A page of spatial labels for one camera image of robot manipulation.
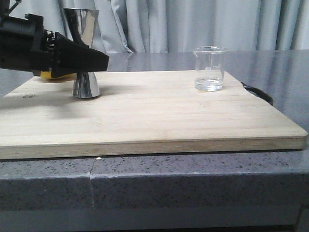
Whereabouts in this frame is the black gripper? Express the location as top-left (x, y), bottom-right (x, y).
top-left (0, 14), bottom-right (109, 77)

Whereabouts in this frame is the steel double jigger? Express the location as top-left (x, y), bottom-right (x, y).
top-left (62, 8), bottom-right (100, 99)

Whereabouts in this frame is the clear glass beaker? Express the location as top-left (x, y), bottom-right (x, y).
top-left (194, 46), bottom-right (227, 92)

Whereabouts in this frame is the yellow lemon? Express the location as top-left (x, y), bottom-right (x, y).
top-left (40, 71), bottom-right (76, 81)

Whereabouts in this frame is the grey curtain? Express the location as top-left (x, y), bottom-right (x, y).
top-left (12, 0), bottom-right (309, 53)

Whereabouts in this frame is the wooden cutting board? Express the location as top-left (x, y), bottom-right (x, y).
top-left (0, 71), bottom-right (307, 159)

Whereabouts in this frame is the black cutting board handle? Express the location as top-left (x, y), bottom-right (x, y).
top-left (241, 82), bottom-right (274, 106)

